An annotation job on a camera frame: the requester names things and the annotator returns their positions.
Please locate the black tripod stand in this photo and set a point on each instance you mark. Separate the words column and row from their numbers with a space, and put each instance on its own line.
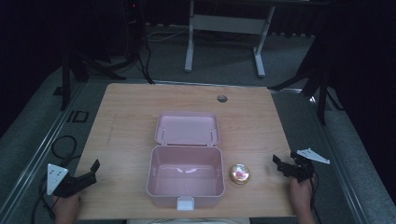
column 77, row 68
column 314, row 84

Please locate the white metal desk frame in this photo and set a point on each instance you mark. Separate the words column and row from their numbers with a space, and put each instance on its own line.
column 229, row 28

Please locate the person's right hand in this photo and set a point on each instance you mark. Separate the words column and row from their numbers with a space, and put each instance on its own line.
column 300, row 193

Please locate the metal floor rail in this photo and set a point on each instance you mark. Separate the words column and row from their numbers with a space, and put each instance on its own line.
column 339, row 174
column 40, row 155

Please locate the pink plastic box with lid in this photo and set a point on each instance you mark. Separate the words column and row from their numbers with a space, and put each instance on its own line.
column 186, row 158

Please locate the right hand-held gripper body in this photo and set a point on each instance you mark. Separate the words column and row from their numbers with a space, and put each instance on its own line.
column 303, row 166

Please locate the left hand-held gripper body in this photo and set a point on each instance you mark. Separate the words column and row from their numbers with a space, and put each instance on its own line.
column 67, row 184

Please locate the person's left hand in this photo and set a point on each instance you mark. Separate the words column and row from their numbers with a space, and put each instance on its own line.
column 67, row 209

